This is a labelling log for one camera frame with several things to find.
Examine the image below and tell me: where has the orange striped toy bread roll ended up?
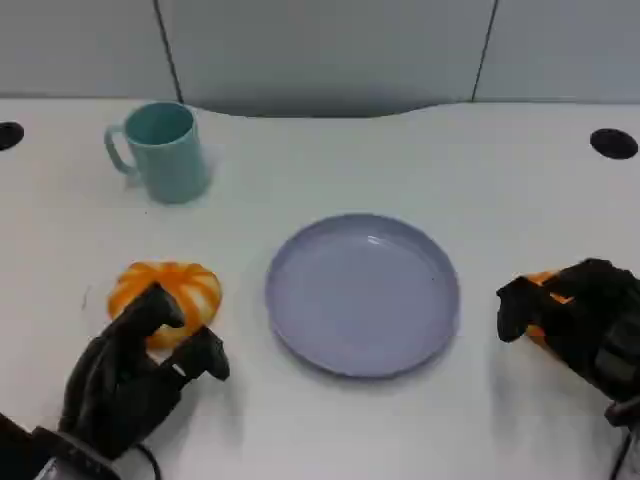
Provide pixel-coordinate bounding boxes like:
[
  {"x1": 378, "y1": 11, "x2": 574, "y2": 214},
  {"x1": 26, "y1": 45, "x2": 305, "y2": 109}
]
[{"x1": 107, "y1": 259, "x2": 223, "y2": 350}]

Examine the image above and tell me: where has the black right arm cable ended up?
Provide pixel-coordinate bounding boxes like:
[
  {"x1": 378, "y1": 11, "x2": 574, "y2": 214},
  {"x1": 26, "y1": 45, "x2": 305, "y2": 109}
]
[{"x1": 608, "y1": 429, "x2": 640, "y2": 480}]

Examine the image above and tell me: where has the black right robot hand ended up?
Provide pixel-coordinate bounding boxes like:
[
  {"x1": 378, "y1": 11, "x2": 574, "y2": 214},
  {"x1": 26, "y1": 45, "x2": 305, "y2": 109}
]
[{"x1": 496, "y1": 257, "x2": 640, "y2": 402}]

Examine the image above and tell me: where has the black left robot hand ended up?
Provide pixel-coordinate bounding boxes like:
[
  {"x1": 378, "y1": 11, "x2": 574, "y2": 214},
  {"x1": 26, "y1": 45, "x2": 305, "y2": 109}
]
[{"x1": 58, "y1": 286, "x2": 232, "y2": 462}]

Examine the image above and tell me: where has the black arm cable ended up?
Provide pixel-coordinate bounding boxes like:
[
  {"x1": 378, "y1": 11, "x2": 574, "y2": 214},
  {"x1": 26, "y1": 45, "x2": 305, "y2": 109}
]
[
  {"x1": 130, "y1": 442, "x2": 162, "y2": 480},
  {"x1": 608, "y1": 429, "x2": 640, "y2": 480}
]

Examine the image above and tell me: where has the black table cable grommet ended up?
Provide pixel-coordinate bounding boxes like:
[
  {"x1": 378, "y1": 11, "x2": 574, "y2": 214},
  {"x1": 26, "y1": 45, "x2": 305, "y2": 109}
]
[
  {"x1": 589, "y1": 128, "x2": 640, "y2": 161},
  {"x1": 0, "y1": 121, "x2": 25, "y2": 152}
]

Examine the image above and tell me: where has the lilac plate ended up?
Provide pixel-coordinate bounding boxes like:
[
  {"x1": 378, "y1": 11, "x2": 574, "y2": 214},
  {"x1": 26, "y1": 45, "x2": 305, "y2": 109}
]
[{"x1": 264, "y1": 213, "x2": 461, "y2": 379}]

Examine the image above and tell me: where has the pale green mug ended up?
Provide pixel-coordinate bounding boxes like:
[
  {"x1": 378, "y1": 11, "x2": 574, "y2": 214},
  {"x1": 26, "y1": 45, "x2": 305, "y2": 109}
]
[{"x1": 103, "y1": 101, "x2": 211, "y2": 205}]

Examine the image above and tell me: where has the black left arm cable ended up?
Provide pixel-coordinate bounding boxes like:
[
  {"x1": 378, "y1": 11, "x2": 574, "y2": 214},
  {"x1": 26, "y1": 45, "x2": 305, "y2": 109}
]
[{"x1": 130, "y1": 442, "x2": 162, "y2": 480}]

